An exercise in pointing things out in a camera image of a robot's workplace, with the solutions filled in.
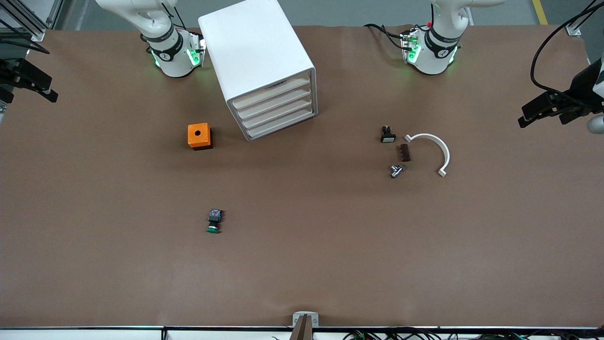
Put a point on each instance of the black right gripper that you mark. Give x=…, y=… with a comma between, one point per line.
x=10, y=71

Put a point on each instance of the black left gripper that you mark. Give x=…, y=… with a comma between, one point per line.
x=582, y=88

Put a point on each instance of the green push button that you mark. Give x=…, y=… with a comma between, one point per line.
x=214, y=222

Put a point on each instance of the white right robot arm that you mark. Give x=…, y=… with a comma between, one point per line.
x=172, y=56

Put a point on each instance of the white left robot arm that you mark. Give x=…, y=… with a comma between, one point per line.
x=432, y=54

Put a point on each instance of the black white push button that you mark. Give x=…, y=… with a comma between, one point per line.
x=387, y=136

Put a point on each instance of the white curved plastic clamp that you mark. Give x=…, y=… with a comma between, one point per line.
x=443, y=148

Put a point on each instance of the brown terminal block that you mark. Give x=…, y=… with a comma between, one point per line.
x=405, y=153

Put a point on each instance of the silver metal fitting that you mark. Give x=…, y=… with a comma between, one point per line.
x=396, y=170

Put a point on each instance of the brown table mat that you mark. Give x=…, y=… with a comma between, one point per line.
x=302, y=236

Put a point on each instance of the aluminium frame profile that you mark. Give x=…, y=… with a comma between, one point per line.
x=23, y=19
x=578, y=21

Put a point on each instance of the orange button enclosure box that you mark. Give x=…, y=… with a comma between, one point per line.
x=204, y=134

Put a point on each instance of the white table edge rail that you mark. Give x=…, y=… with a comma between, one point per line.
x=94, y=334

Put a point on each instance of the grey metal table bracket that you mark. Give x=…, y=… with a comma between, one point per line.
x=305, y=316

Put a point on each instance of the brown post under bracket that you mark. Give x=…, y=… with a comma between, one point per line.
x=302, y=330

